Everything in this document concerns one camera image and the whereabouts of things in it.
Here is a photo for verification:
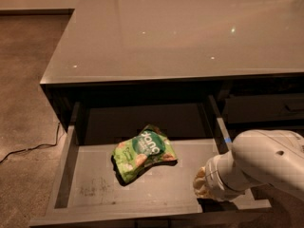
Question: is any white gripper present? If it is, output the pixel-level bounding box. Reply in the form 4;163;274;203
193;155;245;200

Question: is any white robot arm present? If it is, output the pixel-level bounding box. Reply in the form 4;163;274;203
193;129;304;201

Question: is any grey cabinet with glossy top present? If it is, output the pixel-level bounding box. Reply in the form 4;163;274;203
41;0;304;130

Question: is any green snack bag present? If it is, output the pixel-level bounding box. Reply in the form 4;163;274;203
111;124;178;186

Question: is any dark wall baseboard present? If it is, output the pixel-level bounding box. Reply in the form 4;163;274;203
0;9;74;16

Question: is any thin black floor cable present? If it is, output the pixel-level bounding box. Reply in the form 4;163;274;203
0;123;61;164

